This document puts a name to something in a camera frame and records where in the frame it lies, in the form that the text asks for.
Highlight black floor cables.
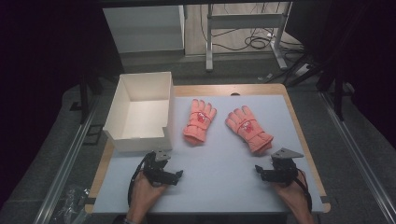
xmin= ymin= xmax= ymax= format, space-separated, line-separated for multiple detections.
xmin=199 ymin=3 xmax=304 ymax=53

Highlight white cabinet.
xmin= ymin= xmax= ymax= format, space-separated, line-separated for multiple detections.
xmin=102 ymin=4 xmax=186 ymax=54

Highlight person's right hand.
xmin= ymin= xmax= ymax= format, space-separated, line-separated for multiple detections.
xmin=271 ymin=172 xmax=308 ymax=217

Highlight white cardboard box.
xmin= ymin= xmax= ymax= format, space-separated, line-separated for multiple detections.
xmin=102 ymin=71 xmax=176 ymax=153

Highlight black metal stand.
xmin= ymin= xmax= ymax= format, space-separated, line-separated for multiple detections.
xmin=317 ymin=60 xmax=347 ymax=122
xmin=78 ymin=73 xmax=105 ymax=125

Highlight white power strip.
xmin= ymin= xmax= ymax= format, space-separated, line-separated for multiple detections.
xmin=293 ymin=63 xmax=312 ymax=77

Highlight pale grey table mat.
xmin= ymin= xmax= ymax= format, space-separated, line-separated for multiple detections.
xmin=92 ymin=94 xmax=325 ymax=215

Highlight person's left hand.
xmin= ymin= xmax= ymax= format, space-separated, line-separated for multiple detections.
xmin=128 ymin=171 xmax=169 ymax=218

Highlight aluminium floor rail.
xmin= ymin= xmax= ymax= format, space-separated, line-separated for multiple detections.
xmin=320 ymin=91 xmax=396 ymax=224
xmin=33 ymin=95 xmax=101 ymax=224

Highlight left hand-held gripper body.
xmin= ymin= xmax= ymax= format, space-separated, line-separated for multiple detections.
xmin=142 ymin=149 xmax=176 ymax=187

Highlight black floor bracket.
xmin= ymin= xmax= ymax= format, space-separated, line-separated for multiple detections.
xmin=82 ymin=123 xmax=105 ymax=147

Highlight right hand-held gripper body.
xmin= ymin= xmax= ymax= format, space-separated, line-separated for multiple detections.
xmin=262 ymin=147 xmax=304 ymax=188

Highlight pink winter glove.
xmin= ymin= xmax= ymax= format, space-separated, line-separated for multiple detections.
xmin=224 ymin=105 xmax=275 ymax=155
xmin=182 ymin=98 xmax=218 ymax=147

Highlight grey metal desk frame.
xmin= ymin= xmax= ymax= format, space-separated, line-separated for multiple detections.
xmin=205 ymin=2 xmax=294 ymax=73

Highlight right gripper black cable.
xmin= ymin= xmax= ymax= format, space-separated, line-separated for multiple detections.
xmin=295 ymin=168 xmax=314 ymax=213

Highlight clear plastic bag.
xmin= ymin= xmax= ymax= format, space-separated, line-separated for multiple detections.
xmin=50 ymin=185 xmax=92 ymax=224

